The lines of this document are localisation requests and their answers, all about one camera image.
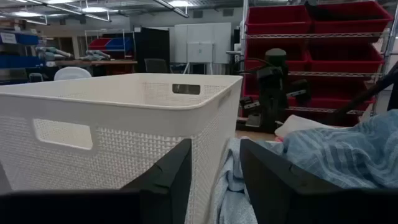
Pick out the metal wire shelf rack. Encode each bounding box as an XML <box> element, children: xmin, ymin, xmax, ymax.
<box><xmin>241</xmin><ymin>0</ymin><xmax>398</xmax><ymax>116</ymax></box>

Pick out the red plastic storage bin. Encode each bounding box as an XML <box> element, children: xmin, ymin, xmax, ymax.
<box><xmin>244</xmin><ymin>43</ymin><xmax>309</xmax><ymax>72</ymax></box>
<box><xmin>306</xmin><ymin>1</ymin><xmax>394</xmax><ymax>34</ymax></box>
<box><xmin>242</xmin><ymin>74</ymin><xmax>268</xmax><ymax>100</ymax></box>
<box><xmin>287</xmin><ymin>76</ymin><xmax>376</xmax><ymax>110</ymax></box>
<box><xmin>306</xmin><ymin>43</ymin><xmax>386</xmax><ymax>74</ymax></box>
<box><xmin>245</xmin><ymin>4</ymin><xmax>312</xmax><ymax>35</ymax></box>

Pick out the plain white towel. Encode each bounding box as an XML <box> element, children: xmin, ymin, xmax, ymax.
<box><xmin>275</xmin><ymin>114</ymin><xmax>343</xmax><ymax>139</ymax></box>

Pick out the grey cloth pile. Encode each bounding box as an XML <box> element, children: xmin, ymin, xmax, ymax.
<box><xmin>35</xmin><ymin>46</ymin><xmax>75</xmax><ymax>62</ymax></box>
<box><xmin>77</xmin><ymin>49</ymin><xmax>111</xmax><ymax>62</ymax></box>

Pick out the black room partition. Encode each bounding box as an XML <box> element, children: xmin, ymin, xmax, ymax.
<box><xmin>135</xmin><ymin>27</ymin><xmax>171</xmax><ymax>74</ymax></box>

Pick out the light blue striped garment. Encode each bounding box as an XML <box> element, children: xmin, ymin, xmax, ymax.
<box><xmin>214</xmin><ymin>108</ymin><xmax>398</xmax><ymax>224</ymax></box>

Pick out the blue storage bin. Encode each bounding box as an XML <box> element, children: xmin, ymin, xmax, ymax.
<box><xmin>0</xmin><ymin>55</ymin><xmax>44</xmax><ymax>69</ymax></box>
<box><xmin>0</xmin><ymin>30</ymin><xmax>40</xmax><ymax>46</ymax></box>

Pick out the white plastic chair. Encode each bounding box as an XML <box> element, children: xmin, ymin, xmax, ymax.
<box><xmin>53</xmin><ymin>66</ymin><xmax>93</xmax><ymax>82</ymax></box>

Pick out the white perforated plastic laundry basket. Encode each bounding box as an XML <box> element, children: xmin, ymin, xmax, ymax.
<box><xmin>0</xmin><ymin>73</ymin><xmax>243</xmax><ymax>224</ymax></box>

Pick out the red and blue bin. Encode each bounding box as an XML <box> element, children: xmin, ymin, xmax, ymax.
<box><xmin>88</xmin><ymin>37</ymin><xmax>133</xmax><ymax>52</ymax></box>

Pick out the dark office chair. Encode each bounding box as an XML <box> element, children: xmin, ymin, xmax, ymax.
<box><xmin>144</xmin><ymin>58</ymin><xmax>169</xmax><ymax>74</ymax></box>

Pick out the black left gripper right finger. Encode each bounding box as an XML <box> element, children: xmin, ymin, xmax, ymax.
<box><xmin>239</xmin><ymin>138</ymin><xmax>398</xmax><ymax>224</ymax></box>

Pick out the white cabinet panel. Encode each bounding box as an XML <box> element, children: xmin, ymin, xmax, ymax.
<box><xmin>169</xmin><ymin>22</ymin><xmax>233</xmax><ymax>75</ymax></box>

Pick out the wooden background table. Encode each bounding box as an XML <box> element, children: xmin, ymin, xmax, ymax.
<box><xmin>46</xmin><ymin>60</ymin><xmax>138</xmax><ymax>67</ymax></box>

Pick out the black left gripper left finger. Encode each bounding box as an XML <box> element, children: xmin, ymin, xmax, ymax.
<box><xmin>0</xmin><ymin>138</ymin><xmax>193</xmax><ymax>224</ymax></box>

